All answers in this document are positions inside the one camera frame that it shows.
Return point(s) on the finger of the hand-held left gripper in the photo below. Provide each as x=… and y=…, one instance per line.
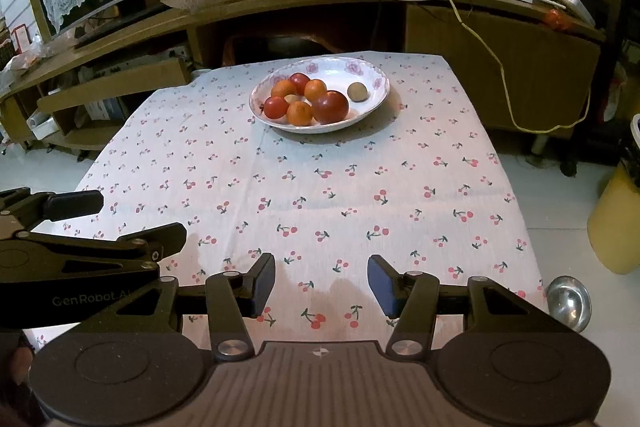
x=75, y=202
x=150, y=241

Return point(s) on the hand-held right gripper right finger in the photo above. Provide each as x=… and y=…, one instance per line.
x=381, y=284

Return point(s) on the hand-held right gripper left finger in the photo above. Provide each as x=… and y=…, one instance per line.
x=262, y=282

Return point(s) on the small tangerine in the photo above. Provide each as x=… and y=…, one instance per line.
x=315, y=89
x=284, y=88
x=299, y=113

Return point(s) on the small red tomato with stem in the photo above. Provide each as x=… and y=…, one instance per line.
x=274, y=107

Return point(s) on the large red tomato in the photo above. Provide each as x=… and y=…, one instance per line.
x=330, y=107

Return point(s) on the white floral plate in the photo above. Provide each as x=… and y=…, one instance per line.
x=340, y=74

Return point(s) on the person's left hand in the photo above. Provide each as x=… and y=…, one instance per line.
x=20, y=362

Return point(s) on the cherry print tablecloth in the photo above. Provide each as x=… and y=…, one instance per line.
x=325, y=187

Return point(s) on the steel bowl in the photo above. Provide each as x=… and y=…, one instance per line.
x=569, y=302

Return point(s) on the brown kiwi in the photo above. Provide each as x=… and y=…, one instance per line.
x=357, y=92

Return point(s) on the yellow bin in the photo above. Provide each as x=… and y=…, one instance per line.
x=617, y=222

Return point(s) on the wooden television cabinet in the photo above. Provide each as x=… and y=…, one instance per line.
x=525, y=57

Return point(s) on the small orange red object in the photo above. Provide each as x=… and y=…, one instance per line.
x=556, y=18

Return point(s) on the dark shelf rack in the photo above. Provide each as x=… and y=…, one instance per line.
x=612, y=57

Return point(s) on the white flat device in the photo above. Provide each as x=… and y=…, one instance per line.
x=570, y=2

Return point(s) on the red photo frame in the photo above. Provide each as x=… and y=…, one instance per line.
x=20, y=38

